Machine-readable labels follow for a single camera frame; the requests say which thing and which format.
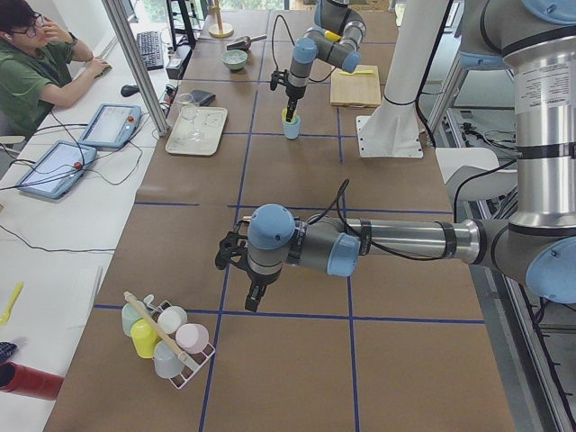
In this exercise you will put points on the wooden mug tree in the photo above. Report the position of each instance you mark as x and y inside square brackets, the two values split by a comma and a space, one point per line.
[219, 29]

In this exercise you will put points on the red cylinder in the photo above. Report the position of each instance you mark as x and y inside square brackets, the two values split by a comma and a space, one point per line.
[26, 381]

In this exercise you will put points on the black keyboard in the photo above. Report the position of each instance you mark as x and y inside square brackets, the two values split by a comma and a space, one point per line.
[150, 49]

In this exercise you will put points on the grey cup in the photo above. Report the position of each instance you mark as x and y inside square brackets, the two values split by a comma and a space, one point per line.
[166, 363]

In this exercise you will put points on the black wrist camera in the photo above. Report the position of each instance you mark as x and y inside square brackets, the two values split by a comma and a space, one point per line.
[232, 251]
[278, 78]

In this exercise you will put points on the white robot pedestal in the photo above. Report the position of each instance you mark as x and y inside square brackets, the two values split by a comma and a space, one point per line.
[392, 131]

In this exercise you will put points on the metal ice scoop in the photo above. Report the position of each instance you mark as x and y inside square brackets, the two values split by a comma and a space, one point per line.
[244, 43]

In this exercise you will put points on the cream bear tray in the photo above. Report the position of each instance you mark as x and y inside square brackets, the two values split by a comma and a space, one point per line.
[210, 121]

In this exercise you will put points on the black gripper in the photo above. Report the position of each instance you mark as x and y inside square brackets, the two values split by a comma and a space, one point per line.
[260, 279]
[293, 92]

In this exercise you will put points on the yellow lemon half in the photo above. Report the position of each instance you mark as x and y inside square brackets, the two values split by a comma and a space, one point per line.
[289, 116]

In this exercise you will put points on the lower blue teach pendant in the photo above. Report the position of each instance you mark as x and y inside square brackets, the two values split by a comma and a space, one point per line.
[58, 170]

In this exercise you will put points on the mint green cup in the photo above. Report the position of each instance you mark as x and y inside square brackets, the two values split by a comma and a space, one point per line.
[129, 316]

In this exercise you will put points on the yellow spatula on desk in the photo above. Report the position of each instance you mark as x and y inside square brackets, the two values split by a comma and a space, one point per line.
[7, 311]

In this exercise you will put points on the upper blue teach pendant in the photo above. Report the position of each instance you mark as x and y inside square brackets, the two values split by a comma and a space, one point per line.
[112, 126]

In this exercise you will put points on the light blue cup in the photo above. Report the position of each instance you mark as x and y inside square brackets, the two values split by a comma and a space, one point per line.
[291, 129]

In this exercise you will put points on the person in green shirt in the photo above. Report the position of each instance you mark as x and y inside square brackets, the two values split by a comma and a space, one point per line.
[43, 66]

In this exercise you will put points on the pink cup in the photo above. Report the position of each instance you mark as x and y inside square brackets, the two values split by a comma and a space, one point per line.
[192, 338]

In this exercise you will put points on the whole yellow lemons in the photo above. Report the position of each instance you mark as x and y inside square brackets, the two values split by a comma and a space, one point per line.
[331, 36]

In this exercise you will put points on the bamboo cutting board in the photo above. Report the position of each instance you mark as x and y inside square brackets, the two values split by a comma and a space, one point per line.
[359, 90]

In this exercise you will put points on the blue teach pendant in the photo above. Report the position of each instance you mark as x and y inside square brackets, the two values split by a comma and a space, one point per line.
[58, 170]
[112, 126]

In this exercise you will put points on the white chair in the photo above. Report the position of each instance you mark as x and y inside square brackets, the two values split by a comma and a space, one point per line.
[458, 164]

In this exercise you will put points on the yellow plastic knife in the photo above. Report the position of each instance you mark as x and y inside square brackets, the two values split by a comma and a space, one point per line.
[357, 72]

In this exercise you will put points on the green bowl of ice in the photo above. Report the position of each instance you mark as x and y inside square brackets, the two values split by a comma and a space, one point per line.
[234, 59]

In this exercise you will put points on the black computer mouse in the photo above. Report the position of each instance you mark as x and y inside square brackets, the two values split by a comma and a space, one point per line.
[129, 90]

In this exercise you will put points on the aluminium frame post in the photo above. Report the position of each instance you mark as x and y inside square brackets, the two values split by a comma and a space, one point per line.
[123, 32]

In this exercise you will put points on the grey folded cloth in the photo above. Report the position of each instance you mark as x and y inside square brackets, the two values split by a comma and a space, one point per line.
[201, 97]

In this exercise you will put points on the clear wine glass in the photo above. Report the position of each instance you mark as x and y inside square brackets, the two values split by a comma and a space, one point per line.
[188, 110]

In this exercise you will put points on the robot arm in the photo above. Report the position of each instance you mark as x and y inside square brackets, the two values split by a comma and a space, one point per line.
[535, 246]
[335, 16]

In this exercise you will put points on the white cup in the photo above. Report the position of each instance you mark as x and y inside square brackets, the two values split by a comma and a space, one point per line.
[171, 319]

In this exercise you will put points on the white wire cup rack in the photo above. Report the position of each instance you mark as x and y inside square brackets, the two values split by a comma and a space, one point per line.
[193, 362]

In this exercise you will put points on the yellow cup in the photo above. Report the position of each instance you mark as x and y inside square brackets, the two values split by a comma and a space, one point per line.
[144, 338]

